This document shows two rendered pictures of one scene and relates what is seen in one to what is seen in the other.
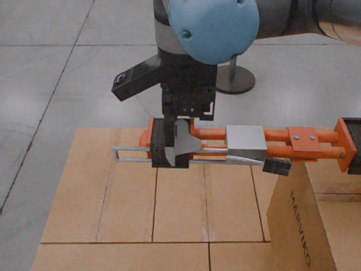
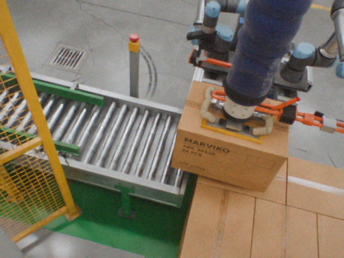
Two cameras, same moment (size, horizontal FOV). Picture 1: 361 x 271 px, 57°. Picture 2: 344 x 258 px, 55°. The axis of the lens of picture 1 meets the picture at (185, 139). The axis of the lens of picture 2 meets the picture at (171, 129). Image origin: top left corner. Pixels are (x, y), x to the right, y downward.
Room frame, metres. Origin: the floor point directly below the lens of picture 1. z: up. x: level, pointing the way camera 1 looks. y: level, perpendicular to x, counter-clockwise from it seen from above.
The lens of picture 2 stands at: (1.68, -0.76, 2.46)
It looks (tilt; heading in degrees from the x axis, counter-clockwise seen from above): 52 degrees down; 187
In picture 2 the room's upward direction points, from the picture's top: 8 degrees clockwise
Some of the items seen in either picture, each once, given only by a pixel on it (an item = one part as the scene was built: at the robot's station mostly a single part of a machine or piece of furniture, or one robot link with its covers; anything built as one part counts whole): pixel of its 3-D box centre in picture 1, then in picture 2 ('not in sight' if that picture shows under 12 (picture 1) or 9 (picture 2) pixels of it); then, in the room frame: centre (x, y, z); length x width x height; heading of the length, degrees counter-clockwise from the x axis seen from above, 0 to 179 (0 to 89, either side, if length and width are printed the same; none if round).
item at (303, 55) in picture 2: not in sight; (302, 55); (-0.09, -0.24, 1.20); 0.13 x 0.12 x 0.14; 103
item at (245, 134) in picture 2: not in sight; (233, 126); (0.51, -0.58, 1.10); 0.34 x 0.10 x 0.05; 88
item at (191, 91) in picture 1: (187, 79); not in sight; (0.43, 0.00, 1.34); 0.09 x 0.08 x 0.12; 88
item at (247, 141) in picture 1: (243, 144); (327, 125); (0.43, -0.11, 1.19); 0.07 x 0.07 x 0.04; 88
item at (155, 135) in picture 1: (171, 139); not in sight; (0.44, 0.03, 1.20); 0.08 x 0.07 x 0.05; 88
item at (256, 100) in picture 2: not in sight; (246, 85); (0.41, -0.57, 1.32); 0.23 x 0.23 x 0.04
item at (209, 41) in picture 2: not in sight; (207, 39); (0.15, -0.83, 1.34); 0.09 x 0.08 x 0.12; 88
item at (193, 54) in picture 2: not in sight; (197, 57); (0.15, -0.87, 1.20); 0.09 x 0.08 x 0.05; 178
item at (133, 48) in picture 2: not in sight; (134, 91); (-0.11, -1.34, 0.50); 0.07 x 0.07 x 1.00; 0
